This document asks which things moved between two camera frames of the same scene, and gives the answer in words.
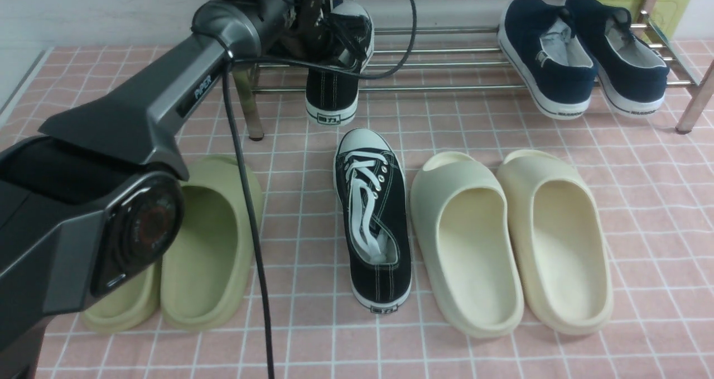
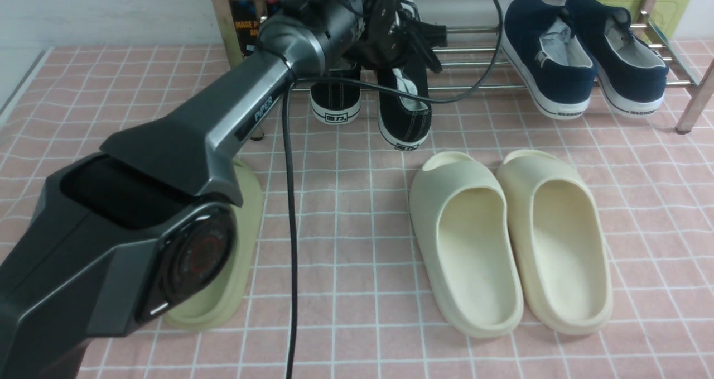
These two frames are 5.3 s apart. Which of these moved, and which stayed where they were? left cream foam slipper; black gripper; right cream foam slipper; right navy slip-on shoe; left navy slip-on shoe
Moved: black gripper
Stayed: right cream foam slipper; left cream foam slipper; right navy slip-on shoe; left navy slip-on shoe
